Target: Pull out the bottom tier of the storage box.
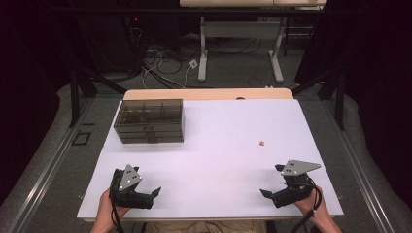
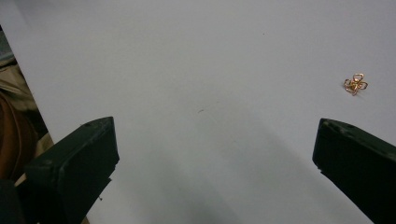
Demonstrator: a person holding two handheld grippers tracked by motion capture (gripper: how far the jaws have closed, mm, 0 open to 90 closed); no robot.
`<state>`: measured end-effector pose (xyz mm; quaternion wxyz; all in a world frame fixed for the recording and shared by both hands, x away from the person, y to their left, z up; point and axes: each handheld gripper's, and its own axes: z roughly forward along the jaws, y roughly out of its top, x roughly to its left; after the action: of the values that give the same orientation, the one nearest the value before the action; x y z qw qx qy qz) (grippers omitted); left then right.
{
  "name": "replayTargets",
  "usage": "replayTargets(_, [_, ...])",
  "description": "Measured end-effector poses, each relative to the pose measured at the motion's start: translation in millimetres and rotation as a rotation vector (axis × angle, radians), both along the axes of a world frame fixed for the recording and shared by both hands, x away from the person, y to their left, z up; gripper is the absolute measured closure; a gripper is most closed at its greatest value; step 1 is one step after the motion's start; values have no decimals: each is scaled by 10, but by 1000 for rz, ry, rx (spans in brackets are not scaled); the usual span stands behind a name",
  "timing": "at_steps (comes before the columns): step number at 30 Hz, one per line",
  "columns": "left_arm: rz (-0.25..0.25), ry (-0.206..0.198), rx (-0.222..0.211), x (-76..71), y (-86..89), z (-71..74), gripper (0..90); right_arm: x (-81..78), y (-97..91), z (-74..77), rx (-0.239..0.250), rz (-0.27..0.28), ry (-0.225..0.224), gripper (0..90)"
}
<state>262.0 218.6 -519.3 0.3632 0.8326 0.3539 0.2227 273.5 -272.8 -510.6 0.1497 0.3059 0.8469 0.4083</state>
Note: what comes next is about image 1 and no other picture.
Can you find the person's beige trousers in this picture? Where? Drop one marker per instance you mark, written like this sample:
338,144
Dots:
207,227

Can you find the wooden table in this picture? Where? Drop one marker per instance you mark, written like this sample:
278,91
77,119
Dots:
207,94

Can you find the black computer tower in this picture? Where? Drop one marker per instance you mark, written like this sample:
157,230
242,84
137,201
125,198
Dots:
136,32

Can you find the small brown object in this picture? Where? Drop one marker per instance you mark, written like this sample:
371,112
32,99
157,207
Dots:
261,142

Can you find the aluminium floor rail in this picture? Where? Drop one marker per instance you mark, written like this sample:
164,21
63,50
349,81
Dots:
48,168
359,168

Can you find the smoky transparent drawer organizer box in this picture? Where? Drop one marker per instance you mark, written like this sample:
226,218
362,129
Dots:
149,111

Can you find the black metal stand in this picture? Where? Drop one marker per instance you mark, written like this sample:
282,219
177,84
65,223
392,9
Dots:
338,97
77,93

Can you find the person's left hand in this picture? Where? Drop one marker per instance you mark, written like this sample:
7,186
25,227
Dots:
108,208

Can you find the person's right hand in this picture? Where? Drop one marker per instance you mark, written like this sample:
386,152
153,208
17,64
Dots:
314,207

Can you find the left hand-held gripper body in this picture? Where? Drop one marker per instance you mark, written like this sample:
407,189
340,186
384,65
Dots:
129,181

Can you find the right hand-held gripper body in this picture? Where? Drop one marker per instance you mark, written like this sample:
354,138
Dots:
294,191

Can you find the white power adapter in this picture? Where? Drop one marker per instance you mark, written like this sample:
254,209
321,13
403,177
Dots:
193,63

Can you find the white desk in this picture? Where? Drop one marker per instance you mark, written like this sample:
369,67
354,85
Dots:
241,30

